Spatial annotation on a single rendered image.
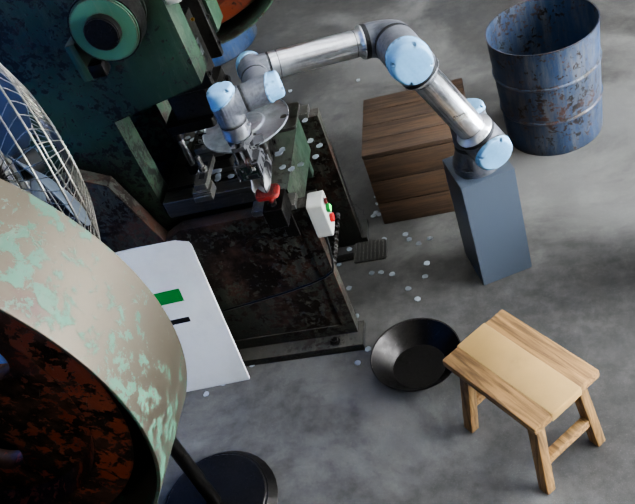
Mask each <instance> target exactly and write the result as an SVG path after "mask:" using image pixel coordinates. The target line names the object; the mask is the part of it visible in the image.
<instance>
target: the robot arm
mask: <svg viewBox="0 0 635 504"><path fill-rule="evenodd" d="M359 57H361V58H362V59H364V60H366V59H370V58H378V59H380V60H381V62H382V63H383V64H384V66H385V67H386V68H387V70H388V72H389V73H390V75H391V76H392V77H393V78H394V79H395V80H396V81H398V82H400V83H401V84H402V85H403V86H404V87H405V88H406V89H407V90H415V91H416V92H417V93H418V94H419V95H420V96H421V97H422V98H423V99H424V100H425V101H426V102H427V103H428V104H429V106H430V107H431V108H432V109H433V110H434V111H435V112H436V113H437V114H438V115H439V116H440V117H441V118H442V119H443V120H444V121H445V122H446V124H447V125H448V126H449V127H450V130H451V135H452V139H453V143H454V147H455V151H454V157H453V167H454V171H455V173H456V174H457V175H458V176H460V177H462V178H466V179H478V178H483V177H486V176H488V175H490V174H492V173H493V172H494V171H496V170H497V169H498V168H499V167H500V166H502V165H503V164H504V163H505V162H506V161H507V160H508V159H509V157H510V156H511V152H512V150H513V146H512V142H511V141H510V139H509V137H508V136H506V135H505V134H504V133H503V132H502V131H501V129H500V128H499V127H498V126H497V125H496V124H495V123H494V121H493V120H492V119H491V118H490V117H489V116H488V115H487V113H486V110H485V108H486V107H485V105H484V102H483V101H482V100H480V99H477V98H468V99H466V98H465V97H464V96H463V95H462V94H461V93H460V92H459V90H458V89H457V88H456V87H455V86H454V85H453V84H452V83H451V81H450V80H449V79H448V78H447V77H446V76H445V75H444V74H443V72H442V71H441V70H440V69H439V68H438V67H439V60H438V58H437V57H436V56H435V55H434V54H433V52H432V51H431V50H430V48H429V47H428V45H427V44H426V43H425V42H424V41H422V40H421V39H420V38H419V37H418V36H417V34H416V33H415V32H414V31H413V30H412V29H411V28H410V27H409V26H408V25H407V24H406V23H404V22H402V21H399V20H393V19H385V20H377V21H372V22H367V23H363V24H359V25H356V27H355V29H354V30H351V31H347V32H343V33H339V34H335V35H332V36H328V37H324V38H320V39H316V40H312V41H308V42H304V43H300V44H296V45H292V46H288V47H284V48H280V49H276V50H272V51H268V52H265V53H261V54H258V53H256V52H254V51H245V52H243V53H241V54H240V55H239V56H238V58H237V60H236V69H237V74H238V76H239V77H240V79H241V81H242V83H241V84H239V85H237V86H233V85H232V83H231V82H229V81H223V82H217V83H215V84H214V85H212V86H211V87H210V88H209V89H208V91H207V93H206V97H207V100H208V102H209V105H210V109H211V110H212V111H213V113H214V116H215V118H216V120H217V122H218V124H219V126H220V129H221V131H222V133H223V136H224V138H225V140H226V141H227V142H228V144H229V146H230V147H231V151H232V153H233V155H234V157H235V161H234V166H233V169H234V171H235V173H236V175H237V178H238V180H239V182H241V179H243V181H248V180H250V182H251V189H252V191H253V193H255V192H256V190H257V189H259V190H260V191H262V192H264V193H268V192H269V189H270V186H271V176H272V162H271V160H270V158H269V157H268V154H265V153H264V151H263V149H262V148H260V147H259V146H258V145H259V144H260V143H262V142H264V138H263V134H256V133H252V130H251V127H250V126H251V123H250V122H248V120H247V117H246V115H245V114H246V113H248V112H251V111H253V110H255V109H258V108H260V107H262V106H265V105H267V104H269V103H274V102H275V101H276V100H278V99H280V98H282V97H284V96H285V90H284V87H283V85H282V82H281V80H280V78H281V77H285V76H289V75H292V74H296V73H300V72H304V71H308V70H312V69H316V68H320V67H324V66H328V65H332V64H335V63H339V62H343V61H347V60H351V59H355V58H359ZM236 169H237V171H238V173H239V176H238V174H237V172H236ZM262 177H263V182H264V183H262V181H261V178H262Z"/></svg>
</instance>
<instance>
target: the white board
mask: <svg viewBox="0 0 635 504"><path fill-rule="evenodd" d="M115 254H117V255H118V256H119V257H120V258H121V259H122V260H123V261H124V262H125V263H126V264H127V265H128V266H129V267H130V268H131V269H132V270H133V271H134V272H135V273H136V274H137V275H138V277H139V278H140V279H141V280H142V281H143V282H144V283H145V285H146V286H147V287H148V288H149V289H150V291H151V292H152V293H153V295H154V296H155V297H156V299H157V300H158V301H159V303H160V304H161V306H162V307H163V309H164V311H165V312H166V314H167V316H168V317H169V319H170V321H171V323H172V325H173V327H174V329H175V331H176V333H177V335H178V338H179V340H180V343H181V346H182V349H183V353H184V357H185V361H186V368H187V391H186V392H189V391H194V390H199V389H204V388H209V387H214V386H219V385H221V384H229V383H234V382H239V381H244V380H249V379H250V376H249V374H248V371H247V369H246V367H245V365H244V362H243V360H242V358H241V355H240V353H239V351H238V349H237V346H236V344H235V342H234V339H233V337H232V335H231V333H230V330H229V328H228V326H227V324H226V321H225V319H224V317H223V314H222V312H221V310H220V308H219V305H218V303H217V301H216V298H215V296H214V294H213V292H212V289H211V287H210V285H209V283H208V280H207V278H206V276H205V273H204V271H203V269H202V267H201V264H200V262H199V260H198V257H197V255H196V253H195V251H194V248H193V246H192V244H191V243H190V242H189V241H176V240H174V241H168V242H163V243H157V244H152V245H147V246H141V247H136V248H131V249H127V250H123V251H119V252H115Z"/></svg>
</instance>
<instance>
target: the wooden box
mask: <svg viewBox="0 0 635 504"><path fill-rule="evenodd" d="M450 81H451V83H452V84H453V85H454V86H455V87H456V88H457V89H458V90H459V92H460V93H461V94H462V95H463V96H464V97H465V98H466V96H465V91H464V86H463V81H462V78H459V79H454V80H450ZM454 151H455V147H454V143H453V139H452V135H451V130H450V127H449V126H448V125H447V124H446V122H445V121H444V120H443V119H442V118H441V117H440V116H439V115H438V114H437V113H436V112H435V111H434V110H433V109H432V108H431V107H430V106H429V104H428V103H427V102H426V101H425V100H424V99H423V98H422V97H421V96H420V95H419V94H418V93H417V92H416V91H415V90H406V91H402V92H397V93H393V94H389V95H384V96H380V97H375V98H371V99H367V100H363V128H362V156H361V157H362V159H363V160H364V164H365V167H366V170H367V173H368V176H369V179H370V182H371V185H372V188H373V191H374V194H375V197H376V200H377V203H378V206H379V209H380V212H381V215H382V218H383V221H384V224H389V223H394V222H399V221H405V220H410V219H415V218H421V217H426V216H431V215H437V214H442V213H447V212H453V211H455V210H454V206H453V202H452V198H451V194H450V190H449V186H448V182H447V178H446V174H445V170H444V166H443V162H442V160H443V159H445V158H448V157H450V156H453V155H454Z"/></svg>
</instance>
